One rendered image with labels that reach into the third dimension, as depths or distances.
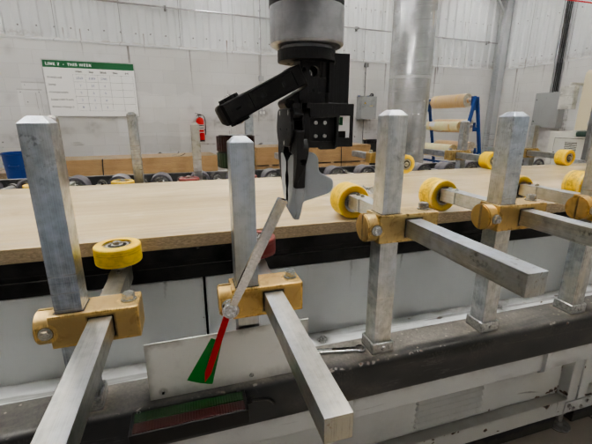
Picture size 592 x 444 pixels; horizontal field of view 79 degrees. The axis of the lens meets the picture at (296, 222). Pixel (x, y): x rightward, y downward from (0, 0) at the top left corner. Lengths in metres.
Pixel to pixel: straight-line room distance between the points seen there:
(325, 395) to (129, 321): 0.32
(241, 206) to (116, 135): 7.16
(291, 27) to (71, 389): 0.45
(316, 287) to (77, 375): 0.55
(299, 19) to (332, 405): 0.40
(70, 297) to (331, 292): 0.56
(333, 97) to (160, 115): 7.22
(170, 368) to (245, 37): 7.69
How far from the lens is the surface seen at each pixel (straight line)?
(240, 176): 0.53
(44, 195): 0.56
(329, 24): 0.46
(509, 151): 0.77
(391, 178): 0.62
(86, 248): 0.79
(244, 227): 0.55
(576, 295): 1.04
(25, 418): 0.73
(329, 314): 0.93
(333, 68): 0.48
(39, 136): 0.55
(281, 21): 0.46
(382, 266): 0.66
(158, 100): 7.66
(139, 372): 0.87
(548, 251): 1.30
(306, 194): 0.47
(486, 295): 0.84
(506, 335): 0.89
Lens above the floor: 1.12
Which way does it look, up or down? 16 degrees down
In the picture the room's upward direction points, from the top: straight up
